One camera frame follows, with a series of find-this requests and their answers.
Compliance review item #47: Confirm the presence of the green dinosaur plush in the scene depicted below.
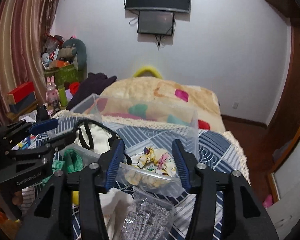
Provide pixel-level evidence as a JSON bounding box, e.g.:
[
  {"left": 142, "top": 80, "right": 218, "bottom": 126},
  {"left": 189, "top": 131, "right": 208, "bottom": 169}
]
[{"left": 58, "top": 38, "right": 87, "bottom": 71}]

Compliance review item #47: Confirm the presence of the white sock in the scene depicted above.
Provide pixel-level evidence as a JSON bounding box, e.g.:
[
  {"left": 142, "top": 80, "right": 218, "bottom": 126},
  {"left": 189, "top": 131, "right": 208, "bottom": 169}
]
[{"left": 99, "top": 188, "right": 135, "bottom": 239}]

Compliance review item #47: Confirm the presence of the blue white patterned tablecloth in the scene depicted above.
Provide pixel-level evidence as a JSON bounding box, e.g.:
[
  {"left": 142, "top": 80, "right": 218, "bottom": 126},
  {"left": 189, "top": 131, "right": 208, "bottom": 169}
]
[{"left": 20, "top": 115, "right": 243, "bottom": 240}]

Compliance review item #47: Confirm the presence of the clear plastic storage box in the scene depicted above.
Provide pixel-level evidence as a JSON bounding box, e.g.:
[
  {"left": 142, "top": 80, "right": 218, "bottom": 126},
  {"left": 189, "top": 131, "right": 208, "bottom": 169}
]
[{"left": 52, "top": 94, "right": 198, "bottom": 198}]

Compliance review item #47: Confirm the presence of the wooden wardrobe with sliding door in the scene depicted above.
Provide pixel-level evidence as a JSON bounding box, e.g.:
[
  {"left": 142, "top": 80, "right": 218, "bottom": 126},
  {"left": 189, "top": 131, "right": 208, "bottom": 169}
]
[{"left": 261, "top": 0, "right": 300, "bottom": 202}]

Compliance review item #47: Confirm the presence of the clear bag of silver items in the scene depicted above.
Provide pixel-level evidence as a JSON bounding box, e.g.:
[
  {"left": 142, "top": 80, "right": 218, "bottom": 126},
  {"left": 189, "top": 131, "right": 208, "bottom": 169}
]
[{"left": 120, "top": 187, "right": 174, "bottom": 240}]

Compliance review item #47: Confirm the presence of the beige patterned blanket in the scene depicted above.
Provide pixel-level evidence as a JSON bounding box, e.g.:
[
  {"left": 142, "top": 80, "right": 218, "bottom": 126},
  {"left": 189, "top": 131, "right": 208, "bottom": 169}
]
[{"left": 101, "top": 76, "right": 226, "bottom": 133}]

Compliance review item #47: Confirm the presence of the green knitted cloth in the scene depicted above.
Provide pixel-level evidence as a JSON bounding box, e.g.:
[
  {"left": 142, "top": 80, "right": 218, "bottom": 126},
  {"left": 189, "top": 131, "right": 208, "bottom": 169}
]
[{"left": 52, "top": 148, "right": 84, "bottom": 174}]

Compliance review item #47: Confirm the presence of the red box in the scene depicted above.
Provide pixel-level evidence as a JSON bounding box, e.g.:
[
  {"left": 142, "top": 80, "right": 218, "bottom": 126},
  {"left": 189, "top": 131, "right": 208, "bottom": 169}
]
[{"left": 6, "top": 81, "right": 34, "bottom": 105}]

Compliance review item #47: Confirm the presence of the yellow plush ring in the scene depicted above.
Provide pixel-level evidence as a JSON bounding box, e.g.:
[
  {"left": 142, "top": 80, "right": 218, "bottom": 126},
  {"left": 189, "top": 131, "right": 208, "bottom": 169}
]
[{"left": 132, "top": 65, "right": 164, "bottom": 79}]

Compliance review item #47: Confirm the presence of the striped red curtain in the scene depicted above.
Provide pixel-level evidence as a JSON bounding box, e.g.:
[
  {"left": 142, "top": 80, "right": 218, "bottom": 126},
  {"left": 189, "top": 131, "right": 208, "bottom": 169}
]
[{"left": 0, "top": 0, "right": 59, "bottom": 126}]

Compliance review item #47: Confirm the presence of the pink rabbit figurine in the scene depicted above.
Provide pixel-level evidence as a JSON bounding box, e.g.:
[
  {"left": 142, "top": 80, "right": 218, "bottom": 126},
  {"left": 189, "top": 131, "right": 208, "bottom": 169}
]
[{"left": 46, "top": 76, "right": 59, "bottom": 105}]

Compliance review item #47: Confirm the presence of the small black wall monitor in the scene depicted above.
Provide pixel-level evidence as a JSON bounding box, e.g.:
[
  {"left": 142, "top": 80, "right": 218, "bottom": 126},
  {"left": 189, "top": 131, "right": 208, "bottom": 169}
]
[{"left": 138, "top": 10, "right": 175, "bottom": 36}]

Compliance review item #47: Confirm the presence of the white black-trimmed cloth bag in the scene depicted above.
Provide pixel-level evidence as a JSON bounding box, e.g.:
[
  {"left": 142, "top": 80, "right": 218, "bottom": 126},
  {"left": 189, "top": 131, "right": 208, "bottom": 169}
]
[{"left": 70, "top": 118, "right": 132, "bottom": 167}]

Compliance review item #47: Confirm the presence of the floral scrunchie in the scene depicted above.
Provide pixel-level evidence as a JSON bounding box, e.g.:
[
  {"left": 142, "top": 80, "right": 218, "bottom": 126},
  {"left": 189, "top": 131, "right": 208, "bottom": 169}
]
[{"left": 131, "top": 147, "right": 177, "bottom": 177}]

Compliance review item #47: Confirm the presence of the dark purple garment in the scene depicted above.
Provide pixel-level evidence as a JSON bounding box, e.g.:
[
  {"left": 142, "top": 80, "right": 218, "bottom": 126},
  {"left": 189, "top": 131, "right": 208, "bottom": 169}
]
[{"left": 66, "top": 73, "right": 117, "bottom": 110}]

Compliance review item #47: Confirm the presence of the green bottle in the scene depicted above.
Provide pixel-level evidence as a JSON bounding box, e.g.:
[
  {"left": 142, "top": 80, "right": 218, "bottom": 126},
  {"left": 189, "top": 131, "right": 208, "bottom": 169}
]
[{"left": 58, "top": 85, "right": 68, "bottom": 107}]

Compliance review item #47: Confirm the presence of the green cardboard box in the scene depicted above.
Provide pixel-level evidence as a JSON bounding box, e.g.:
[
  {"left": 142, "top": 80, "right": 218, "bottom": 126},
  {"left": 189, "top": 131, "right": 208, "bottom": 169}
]
[{"left": 44, "top": 64, "right": 84, "bottom": 86}]

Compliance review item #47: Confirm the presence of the red plush item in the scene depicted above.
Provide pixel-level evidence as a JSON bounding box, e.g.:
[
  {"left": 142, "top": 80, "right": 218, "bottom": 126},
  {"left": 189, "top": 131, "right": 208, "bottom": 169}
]
[{"left": 69, "top": 82, "right": 80, "bottom": 95}]

